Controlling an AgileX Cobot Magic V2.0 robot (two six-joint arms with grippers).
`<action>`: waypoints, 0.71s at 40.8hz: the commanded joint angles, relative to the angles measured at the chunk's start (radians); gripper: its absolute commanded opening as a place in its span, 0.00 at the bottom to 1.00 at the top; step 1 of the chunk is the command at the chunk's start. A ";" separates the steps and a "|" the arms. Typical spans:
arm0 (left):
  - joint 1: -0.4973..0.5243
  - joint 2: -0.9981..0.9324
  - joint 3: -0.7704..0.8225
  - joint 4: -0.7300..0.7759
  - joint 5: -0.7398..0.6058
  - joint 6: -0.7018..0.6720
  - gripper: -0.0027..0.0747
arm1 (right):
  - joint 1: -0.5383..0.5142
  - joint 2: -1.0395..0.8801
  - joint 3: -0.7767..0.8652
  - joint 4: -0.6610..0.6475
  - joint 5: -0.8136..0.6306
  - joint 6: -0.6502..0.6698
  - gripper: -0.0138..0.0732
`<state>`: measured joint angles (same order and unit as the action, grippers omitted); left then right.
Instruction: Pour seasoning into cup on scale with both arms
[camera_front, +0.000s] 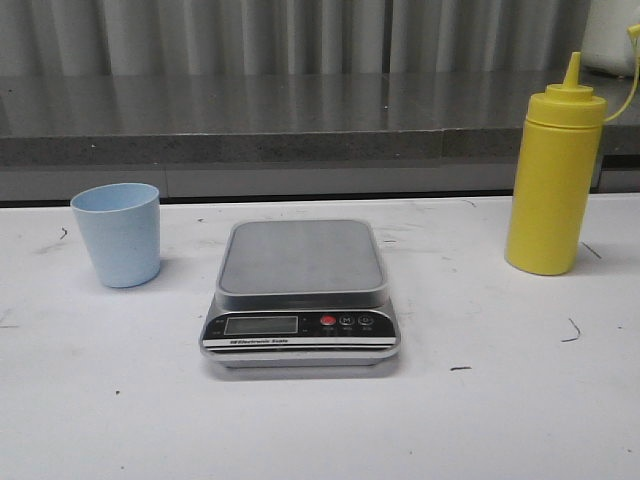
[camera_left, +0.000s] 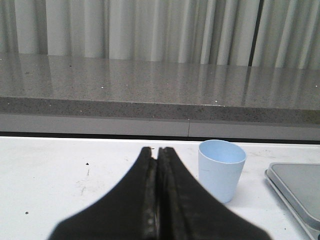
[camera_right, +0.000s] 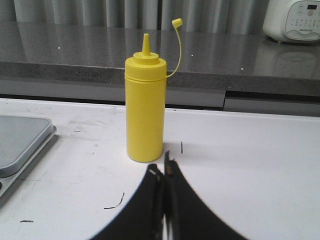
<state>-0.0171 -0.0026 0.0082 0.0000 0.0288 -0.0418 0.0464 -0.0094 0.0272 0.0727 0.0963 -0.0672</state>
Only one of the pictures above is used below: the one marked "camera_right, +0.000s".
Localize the yellow squeeze bottle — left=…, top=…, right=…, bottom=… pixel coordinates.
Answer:
left=124, top=33, right=172, bottom=163

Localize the grey stone countertop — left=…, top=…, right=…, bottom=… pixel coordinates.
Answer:
left=0, top=20, right=320, bottom=97

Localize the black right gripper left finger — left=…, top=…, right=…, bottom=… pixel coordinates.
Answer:
left=93, top=164, right=165, bottom=240

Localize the white rice cooker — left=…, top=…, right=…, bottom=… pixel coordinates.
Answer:
left=262, top=0, right=320, bottom=43

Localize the silver digital kitchen scale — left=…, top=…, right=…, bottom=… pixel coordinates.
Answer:
left=0, top=115, right=57, bottom=196

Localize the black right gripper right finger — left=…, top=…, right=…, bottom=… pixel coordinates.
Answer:
left=164, top=151, right=245, bottom=240

